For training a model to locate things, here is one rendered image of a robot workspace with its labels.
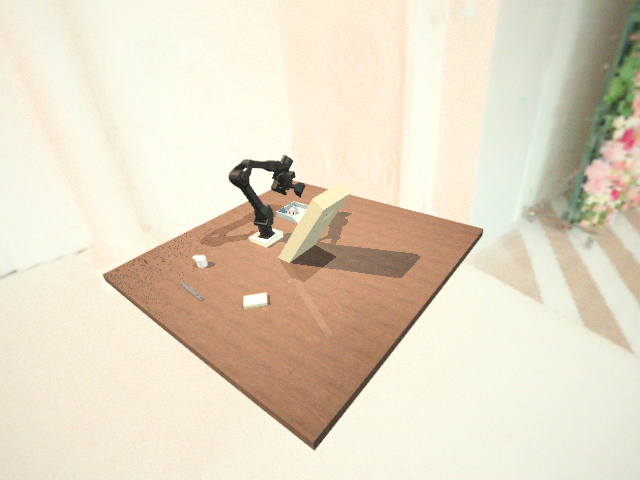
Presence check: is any grey flat bar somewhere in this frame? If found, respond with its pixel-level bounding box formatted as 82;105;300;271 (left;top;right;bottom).
180;283;205;301

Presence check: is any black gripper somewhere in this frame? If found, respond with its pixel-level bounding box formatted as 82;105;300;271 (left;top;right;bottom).
271;175;305;198

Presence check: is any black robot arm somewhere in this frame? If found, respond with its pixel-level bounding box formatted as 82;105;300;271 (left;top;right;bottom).
228;155;296;239

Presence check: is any pale yellow flat panel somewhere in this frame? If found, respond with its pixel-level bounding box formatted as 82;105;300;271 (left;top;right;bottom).
278;182;352;263

